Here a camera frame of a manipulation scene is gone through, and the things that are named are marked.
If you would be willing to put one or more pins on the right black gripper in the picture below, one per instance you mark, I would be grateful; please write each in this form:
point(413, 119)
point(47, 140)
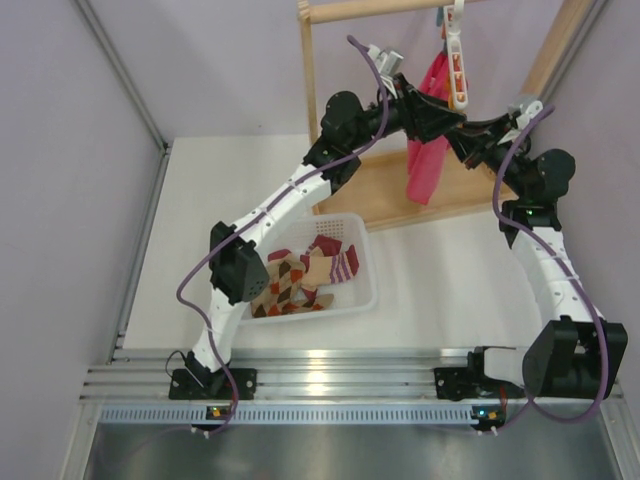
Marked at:
point(483, 139)

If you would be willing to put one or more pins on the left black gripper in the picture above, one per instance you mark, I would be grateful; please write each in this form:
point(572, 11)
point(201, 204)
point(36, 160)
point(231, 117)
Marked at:
point(419, 113)

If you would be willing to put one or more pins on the white plastic clip hanger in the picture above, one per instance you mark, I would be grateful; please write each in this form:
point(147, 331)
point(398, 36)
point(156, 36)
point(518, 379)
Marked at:
point(451, 28)

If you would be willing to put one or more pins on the striped beige maroon sock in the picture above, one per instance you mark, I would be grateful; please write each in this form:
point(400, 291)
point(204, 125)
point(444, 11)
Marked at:
point(330, 270)

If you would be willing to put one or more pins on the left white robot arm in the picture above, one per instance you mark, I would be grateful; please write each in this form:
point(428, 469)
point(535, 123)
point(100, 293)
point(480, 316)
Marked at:
point(237, 252)

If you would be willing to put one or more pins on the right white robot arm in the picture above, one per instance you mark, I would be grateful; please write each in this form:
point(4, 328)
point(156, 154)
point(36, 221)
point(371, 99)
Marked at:
point(578, 353)

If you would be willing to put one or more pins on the pink towel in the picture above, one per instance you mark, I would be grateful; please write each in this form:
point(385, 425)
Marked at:
point(426, 160)

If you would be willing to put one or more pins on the wooden drying rack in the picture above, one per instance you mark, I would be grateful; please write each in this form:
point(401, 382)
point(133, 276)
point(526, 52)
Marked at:
point(376, 192)

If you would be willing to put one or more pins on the white plastic basket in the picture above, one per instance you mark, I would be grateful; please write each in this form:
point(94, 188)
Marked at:
point(354, 296)

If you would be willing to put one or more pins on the argyle beige brown sock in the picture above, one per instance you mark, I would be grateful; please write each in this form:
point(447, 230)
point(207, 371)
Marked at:
point(280, 295)

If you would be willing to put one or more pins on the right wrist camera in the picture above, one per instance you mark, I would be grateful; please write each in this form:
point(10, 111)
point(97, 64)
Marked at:
point(523, 109)

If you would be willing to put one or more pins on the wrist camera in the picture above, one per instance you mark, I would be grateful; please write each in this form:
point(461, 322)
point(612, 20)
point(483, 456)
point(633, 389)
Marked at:
point(523, 109)
point(387, 61)

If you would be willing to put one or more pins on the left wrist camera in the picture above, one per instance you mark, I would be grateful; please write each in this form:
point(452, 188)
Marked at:
point(387, 61)

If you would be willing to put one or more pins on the aluminium mounting rail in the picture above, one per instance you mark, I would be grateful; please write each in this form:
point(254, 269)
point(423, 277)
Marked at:
point(305, 387)

